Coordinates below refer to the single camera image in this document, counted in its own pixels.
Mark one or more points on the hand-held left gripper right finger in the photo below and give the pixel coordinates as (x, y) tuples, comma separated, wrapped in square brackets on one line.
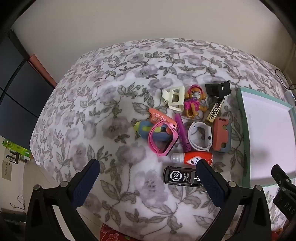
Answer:
[(211, 183)]

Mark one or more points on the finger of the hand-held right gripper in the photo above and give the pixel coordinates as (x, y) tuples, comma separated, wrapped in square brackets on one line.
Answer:
[(281, 176)]

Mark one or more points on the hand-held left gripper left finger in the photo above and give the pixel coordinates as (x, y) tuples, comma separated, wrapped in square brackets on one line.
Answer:
[(85, 183)]

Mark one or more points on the red white glue bottle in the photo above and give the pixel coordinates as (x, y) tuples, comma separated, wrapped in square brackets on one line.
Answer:
[(189, 158)]

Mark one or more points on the black toy car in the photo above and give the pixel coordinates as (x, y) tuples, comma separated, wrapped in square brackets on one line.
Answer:
[(178, 176)]

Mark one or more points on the teal box white inside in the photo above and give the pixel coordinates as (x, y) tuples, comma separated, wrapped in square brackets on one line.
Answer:
[(266, 139)]

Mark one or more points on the pink smartwatch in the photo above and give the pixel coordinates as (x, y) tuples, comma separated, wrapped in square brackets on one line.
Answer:
[(174, 136)]

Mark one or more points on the puppy toy figure pink cap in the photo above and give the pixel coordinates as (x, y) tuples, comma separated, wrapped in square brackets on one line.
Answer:
[(193, 104)]

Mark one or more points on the large orange blue toy knife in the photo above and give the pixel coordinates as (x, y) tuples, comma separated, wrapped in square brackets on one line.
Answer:
[(158, 115)]

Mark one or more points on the small orange blue toy knife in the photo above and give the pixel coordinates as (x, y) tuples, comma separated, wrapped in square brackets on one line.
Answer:
[(219, 134)]

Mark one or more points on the white smartwatch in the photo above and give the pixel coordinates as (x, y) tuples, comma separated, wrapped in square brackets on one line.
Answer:
[(208, 132)]

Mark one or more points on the red floral mat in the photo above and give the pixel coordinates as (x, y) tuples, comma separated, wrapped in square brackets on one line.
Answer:
[(113, 235)]

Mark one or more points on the purple pen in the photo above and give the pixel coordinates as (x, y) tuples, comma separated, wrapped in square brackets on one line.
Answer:
[(181, 129)]

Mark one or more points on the green packet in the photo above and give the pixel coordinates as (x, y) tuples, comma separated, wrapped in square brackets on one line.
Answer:
[(16, 148)]

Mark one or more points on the cream hair claw clip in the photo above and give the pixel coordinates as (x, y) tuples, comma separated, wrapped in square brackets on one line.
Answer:
[(177, 107)]

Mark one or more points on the black charger cube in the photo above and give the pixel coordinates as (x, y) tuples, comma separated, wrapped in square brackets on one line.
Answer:
[(217, 89)]

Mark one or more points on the floral grey white blanket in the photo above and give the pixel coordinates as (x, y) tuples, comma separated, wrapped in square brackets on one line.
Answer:
[(115, 92)]

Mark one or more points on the dark cabinet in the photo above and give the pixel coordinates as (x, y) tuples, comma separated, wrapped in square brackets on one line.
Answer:
[(18, 92)]

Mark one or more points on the red board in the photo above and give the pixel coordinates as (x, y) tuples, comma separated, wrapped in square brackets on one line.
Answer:
[(41, 69)]

